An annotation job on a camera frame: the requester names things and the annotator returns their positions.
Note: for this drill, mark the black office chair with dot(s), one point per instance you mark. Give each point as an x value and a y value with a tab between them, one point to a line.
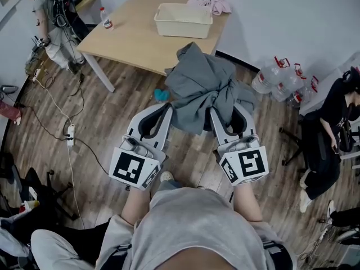
42	190
309	139

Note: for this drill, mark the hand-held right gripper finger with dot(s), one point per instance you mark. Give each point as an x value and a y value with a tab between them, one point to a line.
249	125
220	132

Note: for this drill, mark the person's grey t-shirt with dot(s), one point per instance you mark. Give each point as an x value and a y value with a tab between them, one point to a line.
191	221

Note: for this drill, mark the large clear water jug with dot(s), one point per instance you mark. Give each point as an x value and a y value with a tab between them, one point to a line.
302	94
287	86
267	77

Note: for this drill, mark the person's white clog shoe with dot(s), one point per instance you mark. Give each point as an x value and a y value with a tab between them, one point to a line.
166	176

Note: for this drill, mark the pink crumpled garment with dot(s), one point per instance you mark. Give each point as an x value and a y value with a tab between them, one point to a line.
216	4

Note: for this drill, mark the small wooden side table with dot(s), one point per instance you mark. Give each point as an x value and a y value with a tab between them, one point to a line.
87	1

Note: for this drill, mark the white plastic box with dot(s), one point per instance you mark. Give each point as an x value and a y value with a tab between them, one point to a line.
323	89

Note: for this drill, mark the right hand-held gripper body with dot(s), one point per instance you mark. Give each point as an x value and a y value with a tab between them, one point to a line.
250	163

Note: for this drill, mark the teal cloth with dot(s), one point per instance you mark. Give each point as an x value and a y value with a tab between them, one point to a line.
161	95

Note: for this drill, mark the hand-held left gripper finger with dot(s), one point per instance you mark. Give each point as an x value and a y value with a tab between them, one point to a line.
135	122
164	134

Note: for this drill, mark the grey cloth garment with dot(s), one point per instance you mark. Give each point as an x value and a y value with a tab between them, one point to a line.
202	80

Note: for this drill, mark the person's grey trouser leg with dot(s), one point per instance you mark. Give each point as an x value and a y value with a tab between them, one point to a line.
168	185

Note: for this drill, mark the person's right forearm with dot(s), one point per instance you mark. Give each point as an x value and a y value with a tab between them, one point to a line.
247	201

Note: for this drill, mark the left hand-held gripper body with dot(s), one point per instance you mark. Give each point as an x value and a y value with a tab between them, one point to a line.
126	164

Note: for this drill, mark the white power strip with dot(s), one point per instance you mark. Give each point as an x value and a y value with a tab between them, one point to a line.
71	135
36	75

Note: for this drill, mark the clear bottle with red cap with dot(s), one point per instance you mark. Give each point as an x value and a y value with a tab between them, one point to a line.
106	20

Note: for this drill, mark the person's left forearm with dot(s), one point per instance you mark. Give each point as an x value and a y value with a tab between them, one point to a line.
135	204

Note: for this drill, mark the light wooden table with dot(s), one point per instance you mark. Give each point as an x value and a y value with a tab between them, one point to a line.
135	38

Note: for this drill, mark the cream plastic basket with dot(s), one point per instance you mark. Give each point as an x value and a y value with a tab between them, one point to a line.
182	24

